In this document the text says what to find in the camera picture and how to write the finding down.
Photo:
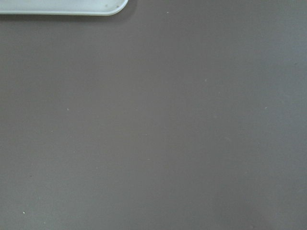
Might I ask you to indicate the white plastic tray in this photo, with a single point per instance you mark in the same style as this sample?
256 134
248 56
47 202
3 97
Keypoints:
62 7

